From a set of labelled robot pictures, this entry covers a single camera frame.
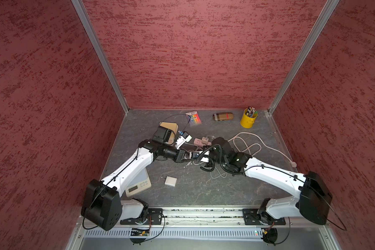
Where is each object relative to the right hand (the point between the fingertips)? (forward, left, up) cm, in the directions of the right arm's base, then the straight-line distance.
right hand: (197, 154), depth 79 cm
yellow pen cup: (+30, -36, -7) cm, 47 cm away
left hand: (-6, +3, +3) cm, 8 cm away
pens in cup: (+29, -36, 0) cm, 46 cm away
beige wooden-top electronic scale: (+29, +16, -14) cm, 36 cm away
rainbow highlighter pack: (+39, +1, -14) cm, 42 cm away
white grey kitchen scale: (-10, +32, -13) cm, 36 cm away
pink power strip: (+16, -1, -13) cm, 21 cm away
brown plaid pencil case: (+38, -21, -13) cm, 45 cm away
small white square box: (-9, +15, -15) cm, 23 cm away
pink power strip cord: (+1, -61, -19) cm, 64 cm away
